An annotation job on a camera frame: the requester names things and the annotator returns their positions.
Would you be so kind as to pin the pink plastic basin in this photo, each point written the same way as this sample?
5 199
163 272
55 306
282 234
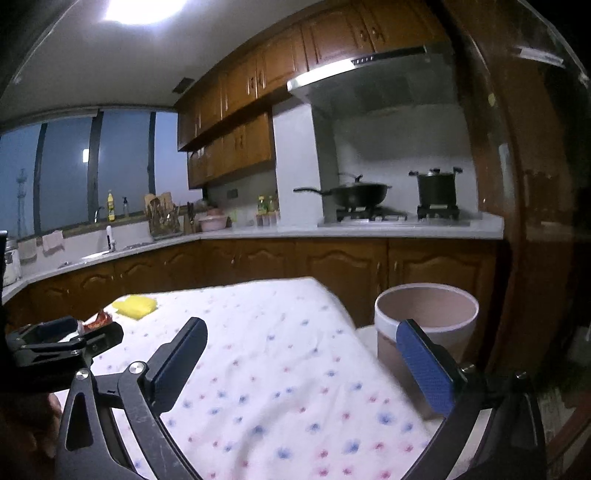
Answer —
213 224

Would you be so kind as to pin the brown wooden base cabinets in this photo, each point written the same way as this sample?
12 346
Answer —
286 261

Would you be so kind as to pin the red snack packet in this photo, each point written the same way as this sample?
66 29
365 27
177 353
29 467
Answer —
99 320

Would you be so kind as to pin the person's left hand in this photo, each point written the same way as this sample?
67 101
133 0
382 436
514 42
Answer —
27 420

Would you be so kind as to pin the yellow dish soap bottle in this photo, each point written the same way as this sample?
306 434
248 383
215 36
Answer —
111 208

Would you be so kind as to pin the dark knife block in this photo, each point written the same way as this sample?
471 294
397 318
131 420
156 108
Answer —
190 219

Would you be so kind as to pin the round ceiling light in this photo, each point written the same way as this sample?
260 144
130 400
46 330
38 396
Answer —
143 9

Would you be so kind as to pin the brown wooden wall cabinets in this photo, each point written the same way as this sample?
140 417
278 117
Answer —
277 64

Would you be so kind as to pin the black wok with lid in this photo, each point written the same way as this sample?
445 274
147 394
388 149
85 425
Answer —
358 194

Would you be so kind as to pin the steel range hood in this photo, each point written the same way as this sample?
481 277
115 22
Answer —
369 76

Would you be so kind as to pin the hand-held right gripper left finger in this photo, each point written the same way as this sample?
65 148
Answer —
178 369

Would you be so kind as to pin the kitchen window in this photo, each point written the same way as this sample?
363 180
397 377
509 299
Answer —
64 175

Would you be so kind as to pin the gas stove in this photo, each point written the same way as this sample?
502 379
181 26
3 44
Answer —
392 216

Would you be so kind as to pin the dish rack with utensils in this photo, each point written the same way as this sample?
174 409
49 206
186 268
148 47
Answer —
162 219

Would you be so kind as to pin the glass storage jar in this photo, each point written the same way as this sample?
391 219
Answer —
10 263

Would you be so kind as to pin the floral white tablecloth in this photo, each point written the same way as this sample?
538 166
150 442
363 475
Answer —
277 369

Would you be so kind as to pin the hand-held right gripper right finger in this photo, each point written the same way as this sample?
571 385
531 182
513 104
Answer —
425 369

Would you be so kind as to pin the pink bin with white rim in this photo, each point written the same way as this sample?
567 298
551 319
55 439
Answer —
425 307

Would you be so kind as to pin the small pump dispenser bottle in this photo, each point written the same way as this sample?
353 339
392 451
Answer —
125 208

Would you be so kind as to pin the white kitchen countertop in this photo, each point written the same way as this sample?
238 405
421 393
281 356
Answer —
300 232

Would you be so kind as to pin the wooden glass door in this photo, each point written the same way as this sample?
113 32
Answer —
531 207

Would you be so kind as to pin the black cooking pot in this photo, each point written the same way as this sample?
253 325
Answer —
436 189

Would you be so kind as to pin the yellow ridged sponge cloth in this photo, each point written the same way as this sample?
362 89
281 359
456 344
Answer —
136 305

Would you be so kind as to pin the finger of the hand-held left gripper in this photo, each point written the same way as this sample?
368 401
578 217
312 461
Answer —
51 330
92 348

